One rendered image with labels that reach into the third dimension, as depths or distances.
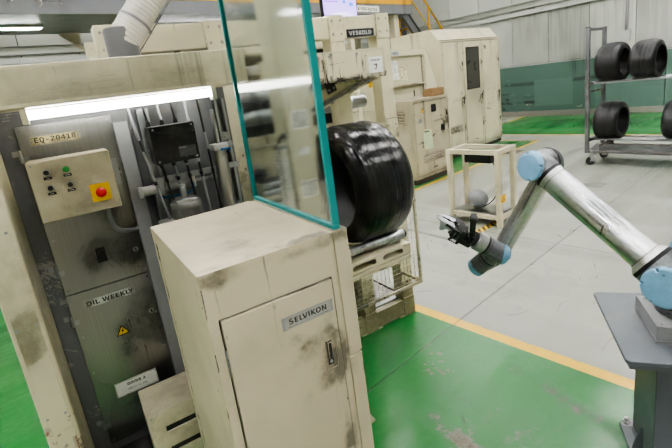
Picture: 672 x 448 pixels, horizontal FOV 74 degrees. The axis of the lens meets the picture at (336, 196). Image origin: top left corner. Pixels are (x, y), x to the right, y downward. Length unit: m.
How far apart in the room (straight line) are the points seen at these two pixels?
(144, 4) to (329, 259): 1.27
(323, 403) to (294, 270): 0.40
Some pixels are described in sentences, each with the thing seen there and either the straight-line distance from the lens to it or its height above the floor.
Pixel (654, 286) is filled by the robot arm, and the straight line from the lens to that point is 1.82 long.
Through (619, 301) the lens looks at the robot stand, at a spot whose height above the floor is 0.60.
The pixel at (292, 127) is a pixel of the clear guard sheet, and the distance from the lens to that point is 1.24.
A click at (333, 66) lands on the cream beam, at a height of 1.71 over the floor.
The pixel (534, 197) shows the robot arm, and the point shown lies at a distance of 2.13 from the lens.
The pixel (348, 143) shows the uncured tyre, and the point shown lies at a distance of 1.89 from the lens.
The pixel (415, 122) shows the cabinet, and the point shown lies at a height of 0.94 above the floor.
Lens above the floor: 1.64
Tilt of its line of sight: 14 degrees down
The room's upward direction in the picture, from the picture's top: 8 degrees counter-clockwise
